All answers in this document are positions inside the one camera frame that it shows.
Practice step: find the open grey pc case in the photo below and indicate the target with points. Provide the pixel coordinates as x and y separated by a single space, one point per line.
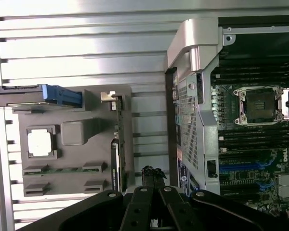
207 108

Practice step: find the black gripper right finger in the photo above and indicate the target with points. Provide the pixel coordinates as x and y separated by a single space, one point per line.
175 209

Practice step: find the hard disk with blue caddy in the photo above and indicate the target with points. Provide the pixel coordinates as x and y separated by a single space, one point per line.
26 96

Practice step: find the green motherboard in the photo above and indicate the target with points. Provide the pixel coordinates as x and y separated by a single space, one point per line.
250 199

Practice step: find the grey parts rack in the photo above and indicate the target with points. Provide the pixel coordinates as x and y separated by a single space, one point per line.
86 154

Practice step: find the cpu socket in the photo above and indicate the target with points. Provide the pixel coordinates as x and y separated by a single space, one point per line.
260 106

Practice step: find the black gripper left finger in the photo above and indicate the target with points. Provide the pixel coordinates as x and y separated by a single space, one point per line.
137 209

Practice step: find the green ram stick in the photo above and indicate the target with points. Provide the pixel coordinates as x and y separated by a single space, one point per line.
62 170

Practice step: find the blue expansion slot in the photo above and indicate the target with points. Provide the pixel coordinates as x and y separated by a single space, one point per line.
240 168

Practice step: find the silver cpu chip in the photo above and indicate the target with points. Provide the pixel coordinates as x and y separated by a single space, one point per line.
39 142

